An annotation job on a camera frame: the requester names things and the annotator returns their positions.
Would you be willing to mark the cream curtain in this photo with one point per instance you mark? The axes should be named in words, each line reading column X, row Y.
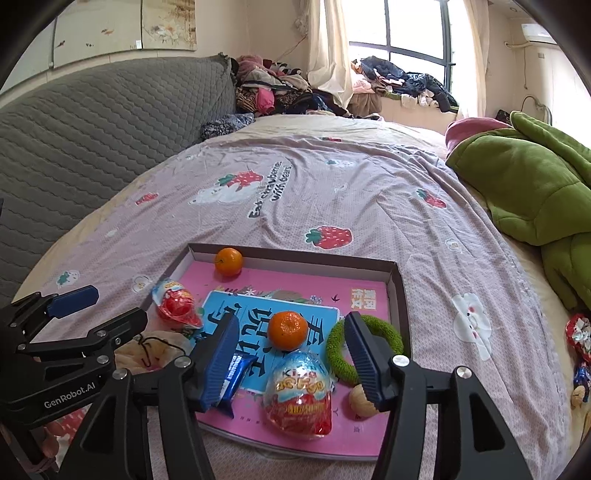
column 475, row 55
column 330, row 41

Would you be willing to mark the walnut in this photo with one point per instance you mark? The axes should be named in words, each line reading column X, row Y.
column 362, row 402

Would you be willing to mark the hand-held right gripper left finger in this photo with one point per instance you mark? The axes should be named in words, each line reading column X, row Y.
column 221, row 360

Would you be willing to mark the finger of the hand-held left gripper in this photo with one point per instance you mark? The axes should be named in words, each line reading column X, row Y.
column 74, row 300
column 101, row 334

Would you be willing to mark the orange mandarin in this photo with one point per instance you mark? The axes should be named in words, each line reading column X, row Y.
column 287, row 330
column 229, row 262

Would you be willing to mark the shallow grey cardboard box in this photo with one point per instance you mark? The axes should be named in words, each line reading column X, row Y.
column 323, row 270

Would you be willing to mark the grey quilted headboard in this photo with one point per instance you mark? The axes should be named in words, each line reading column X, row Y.
column 92, row 138

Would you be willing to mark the dark patterned cloth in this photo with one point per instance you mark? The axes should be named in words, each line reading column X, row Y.
column 226, row 124

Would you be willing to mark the red egg toy blue top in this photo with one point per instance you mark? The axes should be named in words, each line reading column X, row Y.
column 300, row 397

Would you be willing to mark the person's left hand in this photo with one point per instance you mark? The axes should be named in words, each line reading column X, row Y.
column 49, row 445

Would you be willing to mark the blue red small wrapper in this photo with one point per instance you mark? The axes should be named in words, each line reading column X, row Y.
column 582, row 373

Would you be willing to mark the white air conditioner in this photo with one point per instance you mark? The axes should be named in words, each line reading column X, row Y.
column 538, row 33

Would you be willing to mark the floral wall painting panel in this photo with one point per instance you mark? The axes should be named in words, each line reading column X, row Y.
column 97, row 27
column 168, row 23

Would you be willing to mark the dark clothes on windowsill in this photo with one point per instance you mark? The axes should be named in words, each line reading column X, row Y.
column 397, row 76

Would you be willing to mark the dark pink pillow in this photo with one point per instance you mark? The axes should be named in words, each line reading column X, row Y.
column 466, row 129

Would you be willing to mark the small brown nut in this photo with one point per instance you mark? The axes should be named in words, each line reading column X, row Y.
column 578, row 396

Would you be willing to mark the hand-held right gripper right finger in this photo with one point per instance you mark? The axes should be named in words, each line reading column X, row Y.
column 362, row 355

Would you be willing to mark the small red egg toy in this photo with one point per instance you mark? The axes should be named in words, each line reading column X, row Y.
column 175, row 307

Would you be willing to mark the pile of mixed clothes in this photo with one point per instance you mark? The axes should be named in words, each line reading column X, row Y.
column 268, row 87

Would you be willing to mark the brown cloth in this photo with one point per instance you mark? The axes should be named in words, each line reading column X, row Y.
column 364, row 104

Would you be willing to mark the dark framed window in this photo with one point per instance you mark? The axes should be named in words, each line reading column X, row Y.
column 415, row 27

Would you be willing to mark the blue snack packet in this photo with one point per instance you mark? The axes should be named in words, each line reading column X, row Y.
column 240, row 369

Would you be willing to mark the red white foil wrapper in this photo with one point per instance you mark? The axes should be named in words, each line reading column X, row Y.
column 579, row 337

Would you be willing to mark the green fleece blanket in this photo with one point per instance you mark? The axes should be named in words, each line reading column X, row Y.
column 521, row 184

